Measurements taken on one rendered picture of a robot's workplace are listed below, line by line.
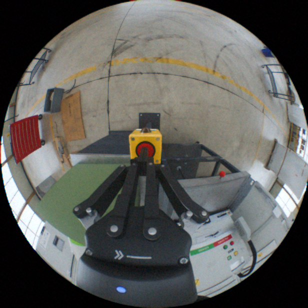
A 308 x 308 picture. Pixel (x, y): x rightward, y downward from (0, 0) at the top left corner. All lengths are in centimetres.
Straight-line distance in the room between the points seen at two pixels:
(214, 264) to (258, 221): 53
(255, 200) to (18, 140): 319
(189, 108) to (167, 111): 29
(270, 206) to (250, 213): 21
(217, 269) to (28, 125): 284
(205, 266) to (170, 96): 149
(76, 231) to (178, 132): 120
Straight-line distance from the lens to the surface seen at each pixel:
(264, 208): 102
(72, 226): 29
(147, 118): 110
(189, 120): 121
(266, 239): 107
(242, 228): 76
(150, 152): 22
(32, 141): 238
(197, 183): 45
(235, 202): 86
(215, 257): 71
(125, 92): 118
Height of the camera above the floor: 111
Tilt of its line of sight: 66 degrees down
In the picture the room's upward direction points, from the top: 172 degrees clockwise
